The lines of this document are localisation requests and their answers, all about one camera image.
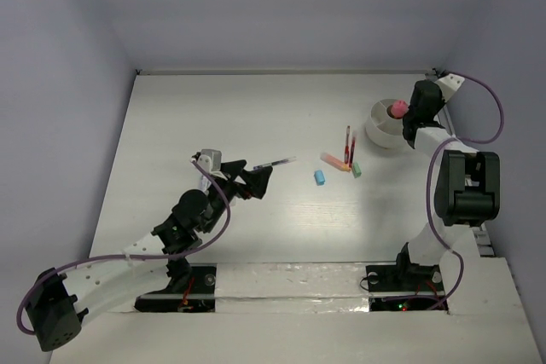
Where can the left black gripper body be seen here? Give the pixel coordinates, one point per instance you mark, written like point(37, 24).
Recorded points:
point(235, 181)

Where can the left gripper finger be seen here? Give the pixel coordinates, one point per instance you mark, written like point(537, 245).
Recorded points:
point(231, 170)
point(255, 182)

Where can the clear blue capped pen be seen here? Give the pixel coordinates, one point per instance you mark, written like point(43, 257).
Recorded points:
point(204, 183)

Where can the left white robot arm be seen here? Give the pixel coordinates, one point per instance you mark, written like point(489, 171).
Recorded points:
point(63, 300)

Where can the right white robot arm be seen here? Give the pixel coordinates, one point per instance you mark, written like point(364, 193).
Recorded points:
point(462, 186)

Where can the dark blue gel pen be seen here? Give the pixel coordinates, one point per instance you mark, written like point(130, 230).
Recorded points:
point(275, 163)

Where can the blue marker cap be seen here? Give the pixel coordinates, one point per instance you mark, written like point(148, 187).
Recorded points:
point(319, 178)

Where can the orange pastel highlighter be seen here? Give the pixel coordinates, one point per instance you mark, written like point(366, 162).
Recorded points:
point(334, 162)

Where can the red gel pen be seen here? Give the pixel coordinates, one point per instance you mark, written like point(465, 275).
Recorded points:
point(347, 148)
point(352, 148)

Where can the white round pen holder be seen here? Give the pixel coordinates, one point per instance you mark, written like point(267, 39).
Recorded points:
point(381, 129)

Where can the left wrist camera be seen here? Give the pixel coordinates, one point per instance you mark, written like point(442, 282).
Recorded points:
point(209, 160)

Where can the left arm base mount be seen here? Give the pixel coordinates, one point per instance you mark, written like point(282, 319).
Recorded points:
point(193, 292)

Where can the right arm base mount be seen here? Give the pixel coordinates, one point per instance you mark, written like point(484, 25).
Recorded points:
point(392, 289)

